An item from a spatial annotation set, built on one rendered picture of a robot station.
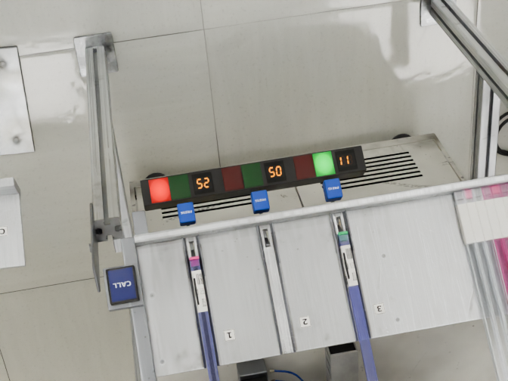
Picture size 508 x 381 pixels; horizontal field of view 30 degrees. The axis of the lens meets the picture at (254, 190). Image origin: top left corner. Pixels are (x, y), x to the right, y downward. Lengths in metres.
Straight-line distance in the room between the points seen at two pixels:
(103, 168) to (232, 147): 0.61
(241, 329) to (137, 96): 0.83
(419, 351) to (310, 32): 0.72
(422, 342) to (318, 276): 0.43
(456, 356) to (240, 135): 0.71
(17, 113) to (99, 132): 0.40
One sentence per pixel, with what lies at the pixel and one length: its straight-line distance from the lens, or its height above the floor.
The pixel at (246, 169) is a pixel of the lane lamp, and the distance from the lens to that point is 1.42.
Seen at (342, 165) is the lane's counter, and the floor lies 0.66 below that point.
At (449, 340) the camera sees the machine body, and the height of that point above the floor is 0.62.
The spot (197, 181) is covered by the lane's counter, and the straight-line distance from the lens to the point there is 1.42.
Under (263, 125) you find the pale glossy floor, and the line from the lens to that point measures 2.14.
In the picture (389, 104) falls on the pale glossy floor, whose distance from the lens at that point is 2.20.
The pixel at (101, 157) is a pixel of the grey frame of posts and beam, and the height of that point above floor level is 0.44.
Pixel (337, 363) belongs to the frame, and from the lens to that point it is 1.69.
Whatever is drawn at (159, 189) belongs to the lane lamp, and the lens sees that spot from 1.42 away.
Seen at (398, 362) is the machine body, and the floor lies 0.62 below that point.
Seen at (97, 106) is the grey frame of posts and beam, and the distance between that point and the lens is 1.79.
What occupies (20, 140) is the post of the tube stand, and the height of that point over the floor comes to 0.01.
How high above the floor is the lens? 1.84
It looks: 56 degrees down
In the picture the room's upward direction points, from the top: 163 degrees clockwise
